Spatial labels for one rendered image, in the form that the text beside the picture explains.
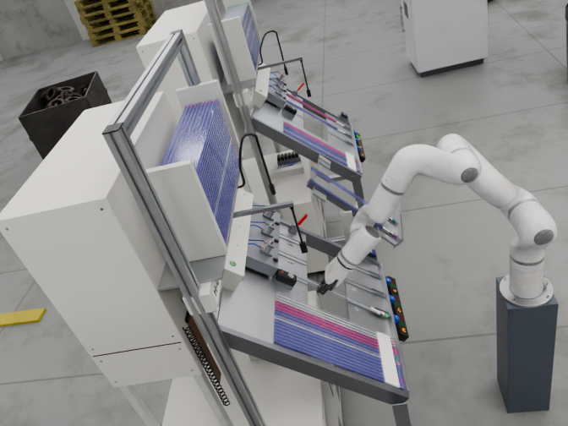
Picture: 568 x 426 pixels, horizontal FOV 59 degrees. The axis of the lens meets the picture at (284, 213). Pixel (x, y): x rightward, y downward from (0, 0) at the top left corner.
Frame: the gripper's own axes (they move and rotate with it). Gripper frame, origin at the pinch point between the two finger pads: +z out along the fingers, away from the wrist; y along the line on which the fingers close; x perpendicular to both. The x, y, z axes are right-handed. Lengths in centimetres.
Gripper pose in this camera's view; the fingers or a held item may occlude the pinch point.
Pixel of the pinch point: (323, 287)
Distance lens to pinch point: 196.8
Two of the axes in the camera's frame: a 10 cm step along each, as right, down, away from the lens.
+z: -5.2, 7.0, 4.9
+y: -0.7, 5.4, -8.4
